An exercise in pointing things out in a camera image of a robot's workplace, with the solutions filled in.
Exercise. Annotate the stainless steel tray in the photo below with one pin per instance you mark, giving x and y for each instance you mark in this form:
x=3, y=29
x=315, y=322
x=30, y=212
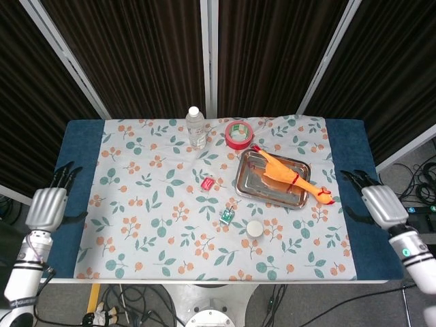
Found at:
x=253, y=187

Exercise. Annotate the floral print tablecloth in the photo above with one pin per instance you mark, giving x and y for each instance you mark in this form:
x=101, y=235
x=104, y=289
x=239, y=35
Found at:
x=153, y=204

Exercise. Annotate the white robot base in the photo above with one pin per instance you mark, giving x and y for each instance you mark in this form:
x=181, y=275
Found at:
x=209, y=318

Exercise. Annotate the black power strip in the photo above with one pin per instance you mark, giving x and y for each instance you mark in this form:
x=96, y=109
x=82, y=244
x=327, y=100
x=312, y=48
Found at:
x=422, y=218

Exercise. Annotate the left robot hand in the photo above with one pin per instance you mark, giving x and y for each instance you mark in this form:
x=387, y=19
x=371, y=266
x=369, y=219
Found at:
x=46, y=207

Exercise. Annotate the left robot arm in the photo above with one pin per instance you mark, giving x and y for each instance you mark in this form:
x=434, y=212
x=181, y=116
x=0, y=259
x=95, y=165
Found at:
x=27, y=269

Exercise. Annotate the white round jar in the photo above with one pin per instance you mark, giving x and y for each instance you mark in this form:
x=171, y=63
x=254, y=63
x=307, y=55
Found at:
x=254, y=229

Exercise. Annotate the clear plastic water bottle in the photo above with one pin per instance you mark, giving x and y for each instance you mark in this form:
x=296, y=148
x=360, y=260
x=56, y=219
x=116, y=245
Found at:
x=195, y=131

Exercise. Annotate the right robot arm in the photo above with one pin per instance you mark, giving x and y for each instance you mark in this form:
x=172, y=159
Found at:
x=413, y=259

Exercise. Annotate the small red packet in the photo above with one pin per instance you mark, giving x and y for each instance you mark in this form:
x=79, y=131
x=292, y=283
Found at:
x=207, y=184

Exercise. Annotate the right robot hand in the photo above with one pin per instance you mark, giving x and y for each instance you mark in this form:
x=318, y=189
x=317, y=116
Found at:
x=383, y=206

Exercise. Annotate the red tape roll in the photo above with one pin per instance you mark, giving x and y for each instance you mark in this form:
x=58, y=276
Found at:
x=233, y=141

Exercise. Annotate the dark ribbed partition panel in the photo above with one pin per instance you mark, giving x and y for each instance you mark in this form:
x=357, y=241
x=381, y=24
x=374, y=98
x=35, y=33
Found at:
x=269, y=58
x=136, y=58
x=27, y=102
x=391, y=68

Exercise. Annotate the yellow bar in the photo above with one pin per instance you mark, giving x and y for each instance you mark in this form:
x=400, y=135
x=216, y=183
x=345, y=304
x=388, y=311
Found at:
x=93, y=298

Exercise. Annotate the green toy tank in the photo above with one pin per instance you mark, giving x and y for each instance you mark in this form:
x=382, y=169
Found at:
x=227, y=216

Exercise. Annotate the white partition post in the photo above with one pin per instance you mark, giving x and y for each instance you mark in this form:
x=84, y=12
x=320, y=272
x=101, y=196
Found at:
x=327, y=58
x=64, y=58
x=208, y=58
x=13, y=195
x=405, y=146

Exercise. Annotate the blue table cover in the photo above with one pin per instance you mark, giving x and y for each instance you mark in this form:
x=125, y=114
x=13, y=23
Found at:
x=83, y=150

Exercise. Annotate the orange rubber chicken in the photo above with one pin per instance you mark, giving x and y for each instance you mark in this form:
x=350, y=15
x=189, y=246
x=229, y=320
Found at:
x=277, y=168

